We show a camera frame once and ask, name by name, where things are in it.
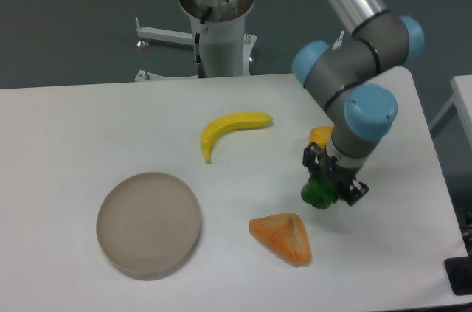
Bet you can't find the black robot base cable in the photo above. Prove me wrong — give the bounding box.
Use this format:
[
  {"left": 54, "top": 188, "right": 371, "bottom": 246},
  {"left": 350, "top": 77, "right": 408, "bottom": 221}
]
[{"left": 194, "top": 6, "right": 213, "bottom": 79}]

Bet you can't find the orange toy bread wedge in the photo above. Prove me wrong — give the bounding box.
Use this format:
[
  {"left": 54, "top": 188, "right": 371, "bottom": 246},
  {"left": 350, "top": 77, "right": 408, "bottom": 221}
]
[{"left": 248, "top": 213, "right": 312, "bottom": 266}]

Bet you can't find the beige round plate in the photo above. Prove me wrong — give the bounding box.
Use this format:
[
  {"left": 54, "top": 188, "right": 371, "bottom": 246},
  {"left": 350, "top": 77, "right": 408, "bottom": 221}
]
[{"left": 96, "top": 172, "right": 202, "bottom": 280}]

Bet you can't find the yellow toy bell pepper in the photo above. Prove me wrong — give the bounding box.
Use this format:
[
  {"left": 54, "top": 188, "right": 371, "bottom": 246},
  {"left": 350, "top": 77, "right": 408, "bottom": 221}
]
[{"left": 308, "top": 126, "right": 333, "bottom": 150}]

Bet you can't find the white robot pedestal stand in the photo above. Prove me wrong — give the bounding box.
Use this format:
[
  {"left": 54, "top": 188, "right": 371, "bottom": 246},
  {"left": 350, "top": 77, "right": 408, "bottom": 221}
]
[{"left": 135, "top": 0, "right": 257, "bottom": 78}]

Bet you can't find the white side table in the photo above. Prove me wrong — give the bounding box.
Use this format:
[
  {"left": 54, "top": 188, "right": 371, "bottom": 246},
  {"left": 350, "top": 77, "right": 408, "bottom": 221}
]
[{"left": 428, "top": 74, "right": 472, "bottom": 143}]

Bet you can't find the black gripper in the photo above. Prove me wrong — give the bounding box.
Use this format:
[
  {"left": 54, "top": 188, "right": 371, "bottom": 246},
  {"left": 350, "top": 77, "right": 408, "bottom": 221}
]
[{"left": 302, "top": 141, "right": 369, "bottom": 206}]

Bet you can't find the green toy bell pepper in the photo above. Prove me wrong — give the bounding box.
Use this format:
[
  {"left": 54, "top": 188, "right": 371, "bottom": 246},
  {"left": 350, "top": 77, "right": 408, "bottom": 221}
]
[{"left": 301, "top": 176, "right": 337, "bottom": 209}]

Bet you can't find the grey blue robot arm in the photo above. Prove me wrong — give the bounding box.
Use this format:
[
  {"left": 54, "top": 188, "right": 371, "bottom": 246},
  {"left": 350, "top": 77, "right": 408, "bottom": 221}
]
[{"left": 179, "top": 0, "right": 425, "bottom": 209}]

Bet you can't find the black device at edge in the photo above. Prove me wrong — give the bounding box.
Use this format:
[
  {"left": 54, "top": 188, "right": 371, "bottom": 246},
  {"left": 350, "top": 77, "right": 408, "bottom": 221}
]
[{"left": 444, "top": 256, "right": 471, "bottom": 296}]

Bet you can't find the yellow toy banana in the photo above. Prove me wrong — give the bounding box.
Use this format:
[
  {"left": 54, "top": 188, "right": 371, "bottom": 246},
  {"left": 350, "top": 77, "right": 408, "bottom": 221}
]
[{"left": 200, "top": 111, "right": 273, "bottom": 164}]

